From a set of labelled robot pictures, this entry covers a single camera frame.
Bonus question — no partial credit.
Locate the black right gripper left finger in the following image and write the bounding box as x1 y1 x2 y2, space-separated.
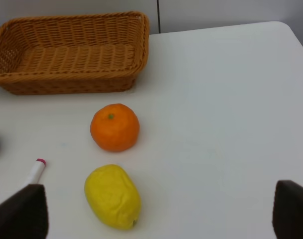
0 184 49 239

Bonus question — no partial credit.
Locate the white pink-capped marker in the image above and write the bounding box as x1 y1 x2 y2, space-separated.
23 158 46 187

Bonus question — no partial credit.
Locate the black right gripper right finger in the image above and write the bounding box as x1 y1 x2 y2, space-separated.
272 180 303 239

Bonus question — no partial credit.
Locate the yellow lemon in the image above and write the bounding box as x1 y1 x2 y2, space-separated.
84 164 141 230

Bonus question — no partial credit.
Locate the orange tangerine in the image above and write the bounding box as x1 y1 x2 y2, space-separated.
90 104 140 152

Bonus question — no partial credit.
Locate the orange wicker basket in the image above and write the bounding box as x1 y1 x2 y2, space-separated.
0 11 150 95

